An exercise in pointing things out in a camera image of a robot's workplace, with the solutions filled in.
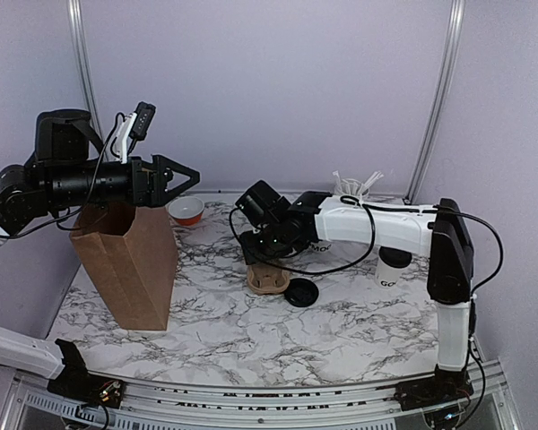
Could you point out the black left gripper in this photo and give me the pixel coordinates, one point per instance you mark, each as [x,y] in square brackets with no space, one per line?
[153,193]

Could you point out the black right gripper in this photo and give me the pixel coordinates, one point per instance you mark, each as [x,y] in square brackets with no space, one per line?
[247,240]

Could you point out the brown pulp cup carrier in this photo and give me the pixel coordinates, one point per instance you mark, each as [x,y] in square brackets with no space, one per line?
[264,279]

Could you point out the brown paper bag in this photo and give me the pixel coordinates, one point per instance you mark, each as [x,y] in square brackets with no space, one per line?
[131,256]

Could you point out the white paper coffee cup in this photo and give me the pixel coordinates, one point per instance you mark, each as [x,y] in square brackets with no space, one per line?
[387,276]

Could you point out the black plastic cup lid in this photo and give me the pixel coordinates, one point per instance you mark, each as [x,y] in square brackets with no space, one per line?
[395,258]
[301,292]

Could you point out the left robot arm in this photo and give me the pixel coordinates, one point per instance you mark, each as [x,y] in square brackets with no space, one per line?
[65,173]

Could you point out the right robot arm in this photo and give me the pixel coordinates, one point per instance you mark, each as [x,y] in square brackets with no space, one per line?
[280,228]

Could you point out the orange and white bowl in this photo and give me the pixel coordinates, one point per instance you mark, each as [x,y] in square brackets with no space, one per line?
[186,211]

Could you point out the stack of white paper cups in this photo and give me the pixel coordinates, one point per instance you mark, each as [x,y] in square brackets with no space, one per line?
[321,247]

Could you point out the white wrapped straws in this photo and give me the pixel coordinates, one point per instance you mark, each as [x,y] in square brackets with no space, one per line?
[377,175]

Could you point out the white ribbed straw holder cup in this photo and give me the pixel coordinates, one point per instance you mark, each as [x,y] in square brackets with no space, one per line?
[352,188]

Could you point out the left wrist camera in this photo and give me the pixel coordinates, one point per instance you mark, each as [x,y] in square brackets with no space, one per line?
[131,129]

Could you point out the left aluminium frame post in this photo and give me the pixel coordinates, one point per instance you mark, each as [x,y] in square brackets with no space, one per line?
[78,37]

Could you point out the aluminium frame post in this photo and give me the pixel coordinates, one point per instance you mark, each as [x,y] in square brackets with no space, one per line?
[78,37]
[444,81]

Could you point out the front aluminium rail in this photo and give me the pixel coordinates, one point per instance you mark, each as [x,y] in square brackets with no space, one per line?
[371,405]

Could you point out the right aluminium frame post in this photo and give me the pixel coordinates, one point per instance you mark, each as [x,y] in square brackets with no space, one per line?
[444,81]

